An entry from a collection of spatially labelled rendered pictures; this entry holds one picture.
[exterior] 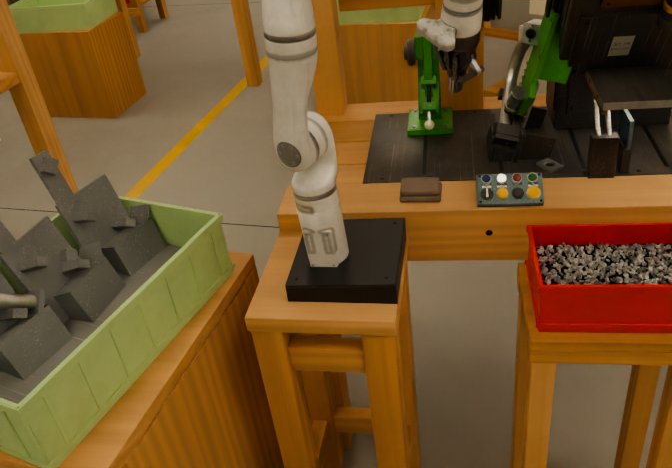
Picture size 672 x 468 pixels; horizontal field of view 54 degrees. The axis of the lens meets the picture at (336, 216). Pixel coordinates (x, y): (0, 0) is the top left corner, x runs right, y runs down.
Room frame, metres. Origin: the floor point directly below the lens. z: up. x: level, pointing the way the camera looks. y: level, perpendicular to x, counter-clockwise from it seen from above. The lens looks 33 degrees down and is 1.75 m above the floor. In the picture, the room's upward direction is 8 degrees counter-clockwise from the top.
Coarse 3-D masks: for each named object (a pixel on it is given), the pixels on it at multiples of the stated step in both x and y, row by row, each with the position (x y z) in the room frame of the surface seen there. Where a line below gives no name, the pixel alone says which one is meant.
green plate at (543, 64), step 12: (552, 12) 1.50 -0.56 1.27; (552, 24) 1.46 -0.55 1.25; (540, 36) 1.54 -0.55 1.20; (552, 36) 1.46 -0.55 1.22; (540, 48) 1.50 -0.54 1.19; (552, 48) 1.48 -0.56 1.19; (540, 60) 1.47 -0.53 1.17; (552, 60) 1.48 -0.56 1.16; (564, 60) 1.47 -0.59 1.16; (528, 72) 1.54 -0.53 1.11; (540, 72) 1.47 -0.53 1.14; (552, 72) 1.48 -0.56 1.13; (564, 72) 1.47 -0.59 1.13; (528, 84) 1.50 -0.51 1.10
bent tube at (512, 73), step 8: (528, 24) 1.58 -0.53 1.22; (536, 24) 1.58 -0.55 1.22; (528, 32) 1.58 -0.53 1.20; (536, 32) 1.56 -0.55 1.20; (520, 40) 1.59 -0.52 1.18; (528, 40) 1.55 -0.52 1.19; (536, 40) 1.55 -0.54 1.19; (520, 48) 1.60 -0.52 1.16; (512, 56) 1.63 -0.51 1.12; (520, 56) 1.61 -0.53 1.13; (512, 64) 1.63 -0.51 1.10; (520, 64) 1.62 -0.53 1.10; (512, 72) 1.62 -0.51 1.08; (512, 80) 1.61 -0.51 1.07; (504, 88) 1.61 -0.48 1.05; (512, 88) 1.59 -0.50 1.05; (504, 96) 1.58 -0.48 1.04; (504, 112) 1.55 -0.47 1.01; (504, 120) 1.53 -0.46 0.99
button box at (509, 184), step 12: (480, 180) 1.33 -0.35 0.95; (492, 180) 1.32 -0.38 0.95; (528, 180) 1.30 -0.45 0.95; (540, 180) 1.29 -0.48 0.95; (480, 192) 1.30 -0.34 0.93; (480, 204) 1.28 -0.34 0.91; (492, 204) 1.27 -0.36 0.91; (504, 204) 1.27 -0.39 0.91; (516, 204) 1.26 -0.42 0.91; (528, 204) 1.26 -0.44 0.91; (540, 204) 1.25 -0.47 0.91
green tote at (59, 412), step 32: (64, 224) 1.41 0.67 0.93; (160, 224) 1.40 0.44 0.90; (192, 224) 1.35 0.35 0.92; (192, 256) 1.20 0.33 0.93; (224, 256) 1.29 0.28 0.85; (160, 288) 1.10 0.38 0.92; (192, 288) 1.18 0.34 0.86; (128, 320) 1.01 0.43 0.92; (160, 320) 1.08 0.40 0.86; (96, 352) 0.93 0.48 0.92; (128, 352) 0.99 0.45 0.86; (160, 352) 1.06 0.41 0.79; (64, 384) 0.86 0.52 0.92; (96, 384) 0.91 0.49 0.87; (128, 384) 0.97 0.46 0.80; (0, 416) 0.81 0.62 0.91; (32, 416) 0.80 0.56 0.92; (64, 416) 0.84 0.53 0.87; (96, 416) 0.88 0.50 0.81; (0, 448) 0.84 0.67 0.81; (32, 448) 0.79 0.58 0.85; (64, 448) 0.81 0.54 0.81
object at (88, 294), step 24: (0, 240) 1.16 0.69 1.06; (24, 240) 1.19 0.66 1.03; (48, 240) 1.23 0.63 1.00; (48, 264) 1.19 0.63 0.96; (96, 264) 1.22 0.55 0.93; (24, 288) 1.12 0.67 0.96; (48, 288) 1.15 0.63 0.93; (72, 288) 1.14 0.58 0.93; (96, 288) 1.18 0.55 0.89; (120, 288) 1.22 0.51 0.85; (72, 312) 1.13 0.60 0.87; (96, 312) 1.14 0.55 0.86
